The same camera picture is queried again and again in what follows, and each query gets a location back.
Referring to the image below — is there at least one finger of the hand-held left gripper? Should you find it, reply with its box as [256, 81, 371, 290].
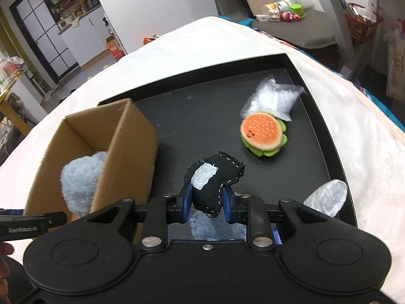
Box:
[0, 208, 68, 229]

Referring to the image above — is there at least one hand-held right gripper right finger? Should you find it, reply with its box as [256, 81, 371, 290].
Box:
[221, 187, 321, 251]

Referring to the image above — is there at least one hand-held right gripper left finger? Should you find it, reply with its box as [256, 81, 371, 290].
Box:
[83, 184, 193, 251]

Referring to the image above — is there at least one blue denim plush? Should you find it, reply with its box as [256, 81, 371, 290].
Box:
[189, 211, 247, 241]

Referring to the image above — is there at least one black stitched plush white patch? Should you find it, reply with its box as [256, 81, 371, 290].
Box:
[184, 153, 247, 218]

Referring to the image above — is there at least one brown cardboard box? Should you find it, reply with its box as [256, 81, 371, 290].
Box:
[24, 98, 159, 225]

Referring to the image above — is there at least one black plastic tray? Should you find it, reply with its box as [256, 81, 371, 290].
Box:
[98, 52, 359, 248]

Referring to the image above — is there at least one clear plastic star pillow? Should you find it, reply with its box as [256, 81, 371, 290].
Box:
[239, 74, 306, 122]

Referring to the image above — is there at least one person's left hand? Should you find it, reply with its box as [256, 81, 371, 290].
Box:
[0, 242, 15, 296]

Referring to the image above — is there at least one light blue fluffy plush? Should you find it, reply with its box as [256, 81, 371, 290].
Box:
[60, 151, 110, 217]

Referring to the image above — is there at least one orange burger plush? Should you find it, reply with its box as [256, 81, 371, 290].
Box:
[239, 111, 288, 158]

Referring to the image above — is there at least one silver oval pillow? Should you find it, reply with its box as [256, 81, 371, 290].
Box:
[302, 179, 349, 218]

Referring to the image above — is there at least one white fleece blanket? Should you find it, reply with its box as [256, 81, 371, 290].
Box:
[0, 16, 405, 304]

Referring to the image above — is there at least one orange carton box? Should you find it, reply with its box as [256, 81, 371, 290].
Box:
[105, 35, 125, 61]

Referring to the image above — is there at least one black framed glass door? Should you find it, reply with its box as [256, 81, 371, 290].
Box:
[9, 0, 79, 84]

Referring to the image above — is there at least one white cabinet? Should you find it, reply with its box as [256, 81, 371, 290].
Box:
[60, 6, 110, 67]

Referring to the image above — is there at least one grey bench cushion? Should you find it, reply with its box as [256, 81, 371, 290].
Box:
[250, 5, 337, 49]

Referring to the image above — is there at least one spray can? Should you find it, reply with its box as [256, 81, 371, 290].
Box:
[264, 0, 301, 15]

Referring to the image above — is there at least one green plastic cup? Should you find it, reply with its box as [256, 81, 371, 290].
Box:
[290, 3, 307, 18]

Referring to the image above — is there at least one cluttered kitchen shelf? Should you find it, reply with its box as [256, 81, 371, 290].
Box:
[43, 0, 102, 32]

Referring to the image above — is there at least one beige tote bag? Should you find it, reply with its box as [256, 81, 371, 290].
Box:
[384, 19, 405, 102]

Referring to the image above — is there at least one orange plastic basket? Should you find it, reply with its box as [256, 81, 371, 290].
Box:
[344, 3, 383, 43]

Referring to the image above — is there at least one grey curved frame leg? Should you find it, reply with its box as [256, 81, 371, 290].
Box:
[319, 0, 358, 80]

